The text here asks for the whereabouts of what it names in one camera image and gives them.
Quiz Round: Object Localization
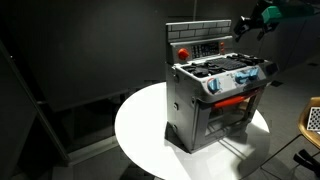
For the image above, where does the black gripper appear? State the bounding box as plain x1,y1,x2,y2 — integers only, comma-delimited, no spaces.
234,0,273,42

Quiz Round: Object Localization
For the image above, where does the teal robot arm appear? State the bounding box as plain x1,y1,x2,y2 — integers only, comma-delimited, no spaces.
233,0,320,42

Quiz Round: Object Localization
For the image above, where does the blue stove knob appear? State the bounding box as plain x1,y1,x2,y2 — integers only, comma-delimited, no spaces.
207,78,220,93
235,73,249,84
249,68,259,80

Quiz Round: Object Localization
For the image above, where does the left blue stove knob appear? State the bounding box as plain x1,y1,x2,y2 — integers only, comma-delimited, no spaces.
207,78,220,93

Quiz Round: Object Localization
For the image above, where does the grey toy stove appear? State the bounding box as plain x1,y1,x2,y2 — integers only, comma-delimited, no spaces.
166,19,278,153

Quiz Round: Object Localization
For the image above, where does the large red round knob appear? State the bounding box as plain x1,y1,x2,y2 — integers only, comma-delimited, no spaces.
178,48,189,60

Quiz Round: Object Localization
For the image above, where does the wooden chair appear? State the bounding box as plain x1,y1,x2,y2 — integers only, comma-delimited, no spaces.
298,97,320,149

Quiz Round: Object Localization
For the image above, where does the checkerboard calibration card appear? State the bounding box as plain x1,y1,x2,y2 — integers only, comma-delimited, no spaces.
307,107,320,132

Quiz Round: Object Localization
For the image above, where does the round white table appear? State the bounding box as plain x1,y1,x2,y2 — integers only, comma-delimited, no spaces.
115,83,270,180

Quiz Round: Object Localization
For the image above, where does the red oven door handle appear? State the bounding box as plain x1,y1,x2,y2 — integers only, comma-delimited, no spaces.
213,95,248,108

